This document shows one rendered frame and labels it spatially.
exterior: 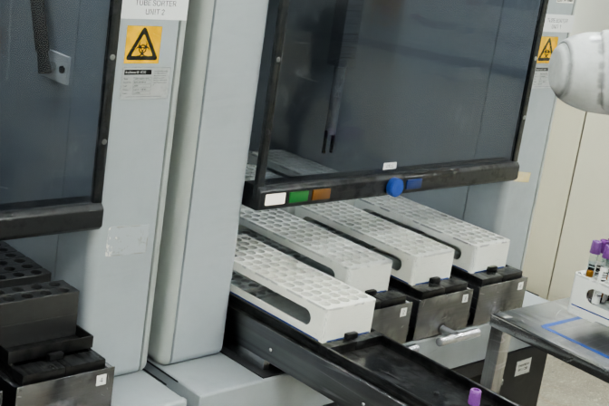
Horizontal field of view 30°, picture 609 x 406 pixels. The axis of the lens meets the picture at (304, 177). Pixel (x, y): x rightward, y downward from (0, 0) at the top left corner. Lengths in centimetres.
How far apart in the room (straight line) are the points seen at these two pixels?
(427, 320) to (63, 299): 65
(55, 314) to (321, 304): 36
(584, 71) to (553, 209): 264
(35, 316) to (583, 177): 287
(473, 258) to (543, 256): 224
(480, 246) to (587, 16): 232
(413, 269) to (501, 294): 21
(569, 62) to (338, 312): 45
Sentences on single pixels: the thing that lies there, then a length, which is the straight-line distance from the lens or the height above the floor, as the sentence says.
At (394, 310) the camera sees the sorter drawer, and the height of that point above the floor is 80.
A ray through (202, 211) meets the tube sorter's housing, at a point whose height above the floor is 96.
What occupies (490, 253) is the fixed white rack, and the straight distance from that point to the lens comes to 199.
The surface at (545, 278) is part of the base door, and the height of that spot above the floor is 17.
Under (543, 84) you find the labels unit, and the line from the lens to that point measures 207.
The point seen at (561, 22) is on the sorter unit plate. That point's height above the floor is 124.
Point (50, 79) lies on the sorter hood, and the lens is 135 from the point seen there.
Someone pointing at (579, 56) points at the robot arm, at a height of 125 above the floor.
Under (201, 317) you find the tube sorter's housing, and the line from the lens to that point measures 163.
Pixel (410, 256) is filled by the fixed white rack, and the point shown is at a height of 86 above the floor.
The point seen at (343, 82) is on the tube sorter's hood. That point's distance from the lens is 166.
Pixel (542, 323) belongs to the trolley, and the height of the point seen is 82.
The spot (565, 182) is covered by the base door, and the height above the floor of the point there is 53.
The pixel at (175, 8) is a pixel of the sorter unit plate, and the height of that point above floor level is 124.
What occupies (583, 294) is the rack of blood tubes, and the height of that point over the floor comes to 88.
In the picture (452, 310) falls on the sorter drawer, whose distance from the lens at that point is 189.
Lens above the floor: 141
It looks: 14 degrees down
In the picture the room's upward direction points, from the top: 8 degrees clockwise
